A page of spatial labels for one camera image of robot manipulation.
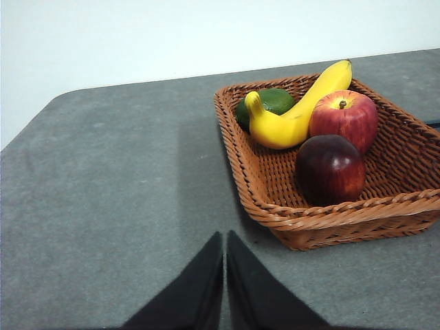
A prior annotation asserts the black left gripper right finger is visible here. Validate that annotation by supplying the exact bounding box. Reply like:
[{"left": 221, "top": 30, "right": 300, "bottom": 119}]
[{"left": 225, "top": 229, "right": 333, "bottom": 330}]

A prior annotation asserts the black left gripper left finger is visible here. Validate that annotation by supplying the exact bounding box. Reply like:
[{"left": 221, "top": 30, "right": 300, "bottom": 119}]
[{"left": 122, "top": 230, "right": 224, "bottom": 330}]

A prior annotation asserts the dark purple plum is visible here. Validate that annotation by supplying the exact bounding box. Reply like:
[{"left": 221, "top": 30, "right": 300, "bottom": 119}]
[{"left": 295, "top": 133, "right": 367, "bottom": 208}]

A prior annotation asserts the yellow banana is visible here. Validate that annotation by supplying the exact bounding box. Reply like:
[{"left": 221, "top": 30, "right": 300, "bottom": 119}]
[{"left": 244, "top": 58, "right": 353, "bottom": 151}]

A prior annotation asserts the brown wicker basket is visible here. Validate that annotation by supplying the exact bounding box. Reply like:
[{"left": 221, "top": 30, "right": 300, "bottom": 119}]
[{"left": 214, "top": 74, "right": 440, "bottom": 252}]

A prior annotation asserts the green avocado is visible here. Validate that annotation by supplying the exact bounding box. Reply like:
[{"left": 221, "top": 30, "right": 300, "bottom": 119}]
[{"left": 235, "top": 88, "right": 296, "bottom": 131}]

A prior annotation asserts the red apple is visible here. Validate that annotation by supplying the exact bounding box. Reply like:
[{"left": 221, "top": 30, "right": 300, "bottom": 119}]
[{"left": 308, "top": 89, "right": 379, "bottom": 155}]

